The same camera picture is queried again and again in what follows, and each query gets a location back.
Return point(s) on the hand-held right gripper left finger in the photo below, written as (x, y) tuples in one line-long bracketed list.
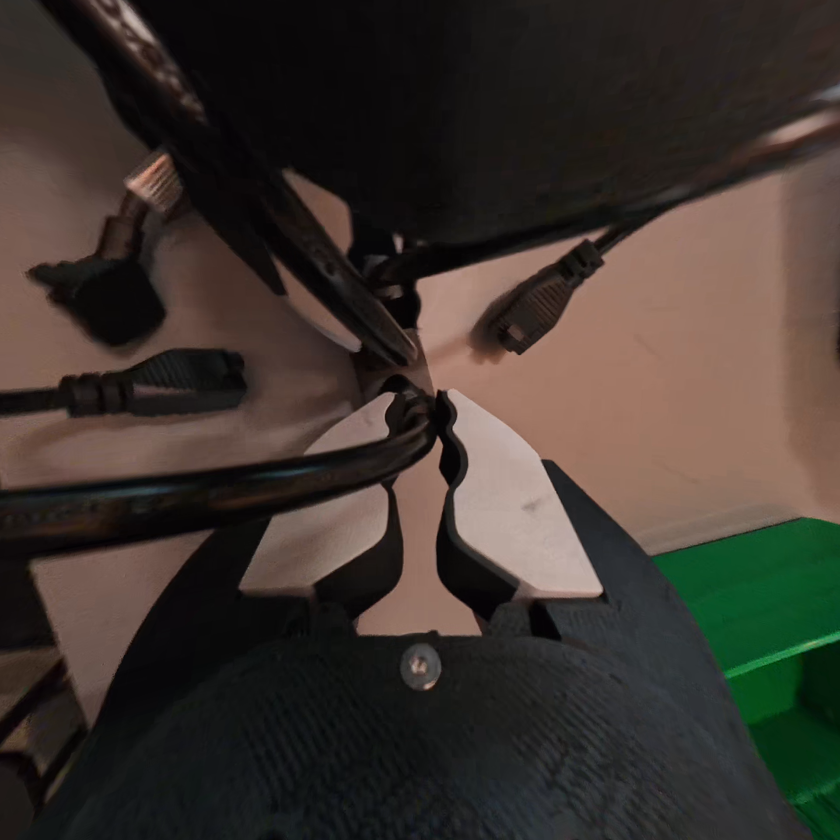
[(328, 544)]

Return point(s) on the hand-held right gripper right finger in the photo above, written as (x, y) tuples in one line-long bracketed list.
[(512, 512)]

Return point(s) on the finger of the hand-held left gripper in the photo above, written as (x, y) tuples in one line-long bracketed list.
[(328, 331)]

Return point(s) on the ribbed black plug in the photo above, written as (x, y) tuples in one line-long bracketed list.
[(535, 305), (177, 384)]

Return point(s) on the green board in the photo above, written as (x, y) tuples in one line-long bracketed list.
[(754, 590)]

